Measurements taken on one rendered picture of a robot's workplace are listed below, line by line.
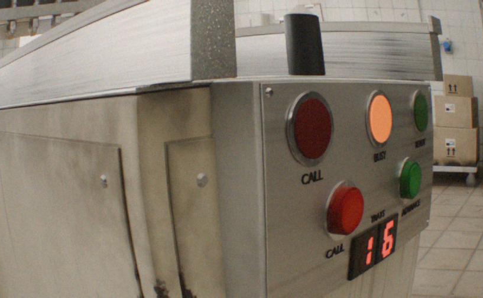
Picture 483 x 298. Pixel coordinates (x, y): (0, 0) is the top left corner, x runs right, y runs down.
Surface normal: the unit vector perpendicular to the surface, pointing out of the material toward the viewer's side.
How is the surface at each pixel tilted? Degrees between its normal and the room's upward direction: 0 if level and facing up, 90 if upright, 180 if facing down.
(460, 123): 95
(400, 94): 90
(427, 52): 90
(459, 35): 90
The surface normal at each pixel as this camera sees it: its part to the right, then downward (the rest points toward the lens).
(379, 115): 0.70, 0.06
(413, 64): -0.71, 0.12
